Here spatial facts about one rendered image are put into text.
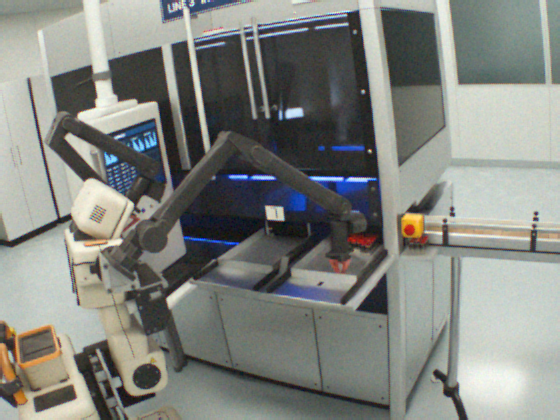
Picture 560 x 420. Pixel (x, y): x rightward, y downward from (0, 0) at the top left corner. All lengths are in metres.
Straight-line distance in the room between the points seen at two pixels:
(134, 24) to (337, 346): 1.77
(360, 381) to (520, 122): 4.63
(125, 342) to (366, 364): 1.11
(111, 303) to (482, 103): 5.45
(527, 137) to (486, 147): 0.57
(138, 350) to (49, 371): 0.31
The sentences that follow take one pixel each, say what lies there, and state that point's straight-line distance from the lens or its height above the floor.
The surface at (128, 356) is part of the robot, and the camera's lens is 1.67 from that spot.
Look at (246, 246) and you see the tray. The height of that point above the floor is 0.89.
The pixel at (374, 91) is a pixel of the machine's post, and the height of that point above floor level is 1.50.
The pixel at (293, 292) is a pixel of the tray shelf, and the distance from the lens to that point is 1.73.
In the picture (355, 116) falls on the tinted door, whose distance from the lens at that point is 1.83.
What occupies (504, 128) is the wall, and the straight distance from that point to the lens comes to 6.39.
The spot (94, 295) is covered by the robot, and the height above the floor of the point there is 1.06.
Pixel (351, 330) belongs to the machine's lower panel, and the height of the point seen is 0.50.
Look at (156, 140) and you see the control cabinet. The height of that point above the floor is 1.38.
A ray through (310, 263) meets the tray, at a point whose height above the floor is 0.88.
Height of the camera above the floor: 1.68
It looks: 18 degrees down
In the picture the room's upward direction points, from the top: 8 degrees counter-clockwise
